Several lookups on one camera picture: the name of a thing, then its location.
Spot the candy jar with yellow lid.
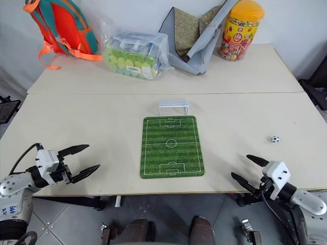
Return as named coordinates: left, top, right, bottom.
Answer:
left=217, top=0, right=265, bottom=63

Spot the dark rounded shape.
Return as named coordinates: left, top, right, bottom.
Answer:
left=190, top=215, right=216, bottom=245
left=119, top=218, right=157, bottom=245

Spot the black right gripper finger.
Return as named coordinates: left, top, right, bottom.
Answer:
left=230, top=171, right=260, bottom=198
left=245, top=154, right=270, bottom=169

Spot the orange teal backpack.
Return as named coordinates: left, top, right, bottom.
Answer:
left=22, top=0, right=103, bottom=70

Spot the bag of green cups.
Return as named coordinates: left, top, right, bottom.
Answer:
left=101, top=19, right=175, bottom=81

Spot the black equipment beside table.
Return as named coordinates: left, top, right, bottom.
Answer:
left=298, top=40, right=327, bottom=111

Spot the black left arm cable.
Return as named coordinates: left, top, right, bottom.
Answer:
left=9, top=142, right=43, bottom=177

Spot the grey folded fabric bag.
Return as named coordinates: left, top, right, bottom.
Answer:
left=157, top=0, right=238, bottom=77

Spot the metal caster bracket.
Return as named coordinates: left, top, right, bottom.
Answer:
left=100, top=221, right=119, bottom=245
left=240, top=218, right=262, bottom=245

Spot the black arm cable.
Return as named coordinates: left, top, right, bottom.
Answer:
left=261, top=191, right=301, bottom=245
left=9, top=142, right=43, bottom=177

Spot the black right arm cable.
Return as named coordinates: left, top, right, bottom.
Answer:
left=261, top=191, right=301, bottom=245

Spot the black chair part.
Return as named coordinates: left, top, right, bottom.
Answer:
left=0, top=95, right=21, bottom=126

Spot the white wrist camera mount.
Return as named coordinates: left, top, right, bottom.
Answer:
left=262, top=160, right=292, bottom=201
left=35, top=149, right=61, bottom=185

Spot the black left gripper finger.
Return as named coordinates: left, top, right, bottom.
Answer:
left=59, top=144, right=90, bottom=159
left=68, top=164, right=101, bottom=185

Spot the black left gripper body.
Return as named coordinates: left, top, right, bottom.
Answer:
left=50, top=152, right=73, bottom=185

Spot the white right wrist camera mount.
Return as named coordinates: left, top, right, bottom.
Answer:
left=262, top=160, right=292, bottom=201

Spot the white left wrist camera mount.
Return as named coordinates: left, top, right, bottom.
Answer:
left=35, top=149, right=61, bottom=185

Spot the black table foot bar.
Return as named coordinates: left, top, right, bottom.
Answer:
left=229, top=191, right=265, bottom=208

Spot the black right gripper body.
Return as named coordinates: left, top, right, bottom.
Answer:
left=254, top=175, right=275, bottom=200

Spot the green soccer field mat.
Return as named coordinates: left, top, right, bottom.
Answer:
left=139, top=115, right=206, bottom=179

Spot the small white goal frame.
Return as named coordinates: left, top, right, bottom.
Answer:
left=157, top=100, right=190, bottom=117

